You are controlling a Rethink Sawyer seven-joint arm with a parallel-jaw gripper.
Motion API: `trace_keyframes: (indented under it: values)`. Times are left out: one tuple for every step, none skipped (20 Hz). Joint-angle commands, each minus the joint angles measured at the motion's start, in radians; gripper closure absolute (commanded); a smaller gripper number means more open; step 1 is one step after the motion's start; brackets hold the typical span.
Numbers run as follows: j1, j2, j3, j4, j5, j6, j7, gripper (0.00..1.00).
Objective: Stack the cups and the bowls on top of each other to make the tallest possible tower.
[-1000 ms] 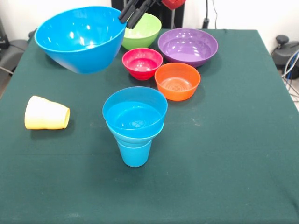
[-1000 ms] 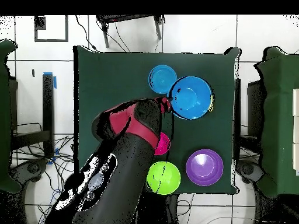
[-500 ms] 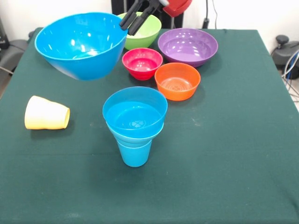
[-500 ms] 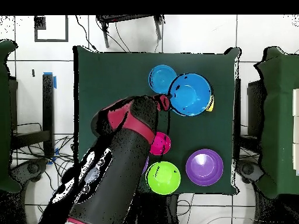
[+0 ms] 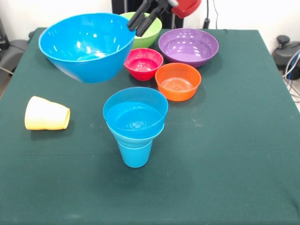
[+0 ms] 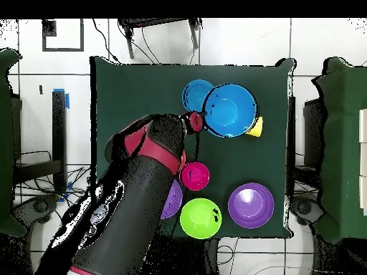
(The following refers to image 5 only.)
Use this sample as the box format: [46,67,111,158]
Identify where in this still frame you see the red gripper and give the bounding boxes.
[127,0,202,38]

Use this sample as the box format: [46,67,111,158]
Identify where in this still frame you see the pink plastic bowl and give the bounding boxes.
[123,48,164,82]

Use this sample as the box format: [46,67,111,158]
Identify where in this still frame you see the purple plastic bowl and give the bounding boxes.
[158,28,219,68]

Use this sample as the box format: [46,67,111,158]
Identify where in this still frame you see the large blue plastic bowl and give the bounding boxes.
[38,13,136,83]

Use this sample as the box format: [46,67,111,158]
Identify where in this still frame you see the orange plastic bowl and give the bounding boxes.
[155,62,202,102]

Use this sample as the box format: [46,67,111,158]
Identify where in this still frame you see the small blue plastic bowl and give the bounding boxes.
[102,86,169,139]

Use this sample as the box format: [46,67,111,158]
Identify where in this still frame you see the cyan plastic bowl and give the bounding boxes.
[106,120,165,148]

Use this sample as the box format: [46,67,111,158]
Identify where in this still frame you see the blue plastic cup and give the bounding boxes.
[117,140,153,168]

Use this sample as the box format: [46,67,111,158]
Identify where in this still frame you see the yellow plastic cup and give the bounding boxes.
[24,96,71,131]

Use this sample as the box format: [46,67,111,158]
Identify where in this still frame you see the green plastic bowl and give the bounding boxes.
[119,11,163,48]

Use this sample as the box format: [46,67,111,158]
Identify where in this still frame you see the dark green table cloth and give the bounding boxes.
[0,27,300,225]

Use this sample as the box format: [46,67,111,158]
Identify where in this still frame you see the bundle of floor cables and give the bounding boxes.
[282,50,300,99]

